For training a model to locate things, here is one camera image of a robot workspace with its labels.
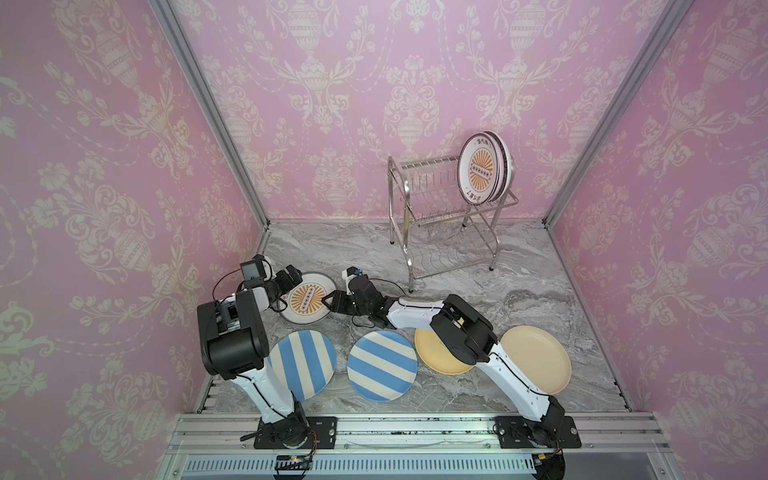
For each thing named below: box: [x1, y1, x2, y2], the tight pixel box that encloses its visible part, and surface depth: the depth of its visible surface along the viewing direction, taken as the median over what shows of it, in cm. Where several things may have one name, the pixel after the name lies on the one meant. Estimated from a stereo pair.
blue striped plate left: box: [268, 330, 337, 402], surface depth 88 cm
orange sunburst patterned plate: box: [457, 132, 500, 206], surface depth 89 cm
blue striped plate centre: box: [347, 330, 418, 403], surface depth 87 cm
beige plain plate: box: [499, 326, 572, 396], surface depth 87 cm
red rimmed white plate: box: [280, 272, 338, 325], surface depth 100 cm
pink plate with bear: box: [484, 131, 512, 205], surface depth 78 cm
